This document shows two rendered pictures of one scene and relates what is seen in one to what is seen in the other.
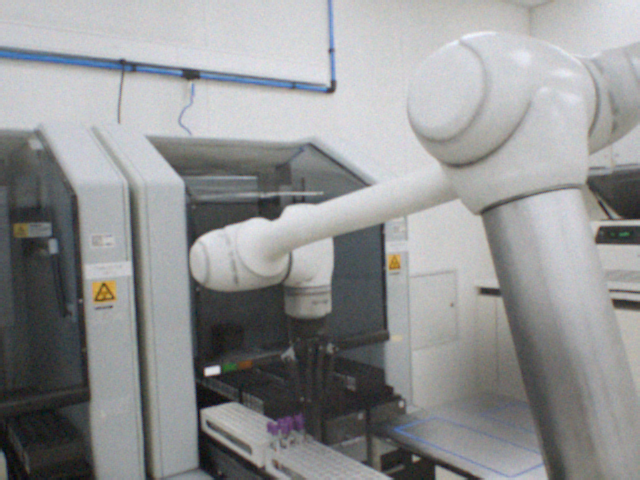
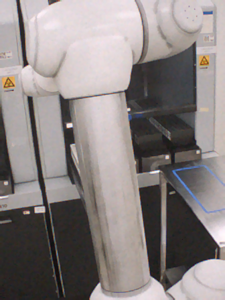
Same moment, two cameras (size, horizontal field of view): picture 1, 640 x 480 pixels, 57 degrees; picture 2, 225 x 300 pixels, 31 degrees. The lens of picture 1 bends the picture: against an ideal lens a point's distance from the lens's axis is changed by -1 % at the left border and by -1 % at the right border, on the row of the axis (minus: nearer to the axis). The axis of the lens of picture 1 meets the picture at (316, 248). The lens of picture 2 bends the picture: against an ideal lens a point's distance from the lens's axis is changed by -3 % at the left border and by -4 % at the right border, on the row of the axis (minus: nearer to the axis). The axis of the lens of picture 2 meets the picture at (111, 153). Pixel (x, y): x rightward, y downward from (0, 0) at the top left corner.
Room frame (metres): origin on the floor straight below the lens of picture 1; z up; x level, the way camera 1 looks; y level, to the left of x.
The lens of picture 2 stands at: (-0.04, -0.51, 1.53)
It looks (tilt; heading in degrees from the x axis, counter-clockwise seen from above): 23 degrees down; 23
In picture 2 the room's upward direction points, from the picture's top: 4 degrees counter-clockwise
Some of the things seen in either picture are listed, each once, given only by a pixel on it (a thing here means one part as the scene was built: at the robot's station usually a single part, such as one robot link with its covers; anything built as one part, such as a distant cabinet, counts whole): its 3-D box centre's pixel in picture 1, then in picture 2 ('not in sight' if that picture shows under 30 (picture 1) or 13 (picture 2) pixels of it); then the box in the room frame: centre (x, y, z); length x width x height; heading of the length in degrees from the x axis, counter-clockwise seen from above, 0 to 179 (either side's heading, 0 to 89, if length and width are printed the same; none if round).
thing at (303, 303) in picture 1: (307, 300); not in sight; (1.14, 0.02, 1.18); 0.09 x 0.09 x 0.06
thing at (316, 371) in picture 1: (315, 371); not in sight; (1.14, 0.01, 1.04); 0.04 x 0.01 x 0.11; 35
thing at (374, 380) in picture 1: (368, 381); (181, 135); (1.71, -0.14, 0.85); 0.12 x 0.02 x 0.06; 124
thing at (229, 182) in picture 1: (253, 239); (114, 41); (1.77, 0.19, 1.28); 0.61 x 0.51 x 0.63; 125
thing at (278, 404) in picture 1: (279, 404); not in sight; (1.53, 0.11, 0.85); 0.12 x 0.02 x 0.06; 126
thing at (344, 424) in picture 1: (282, 398); (135, 137); (1.81, 0.12, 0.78); 0.73 x 0.14 x 0.09; 35
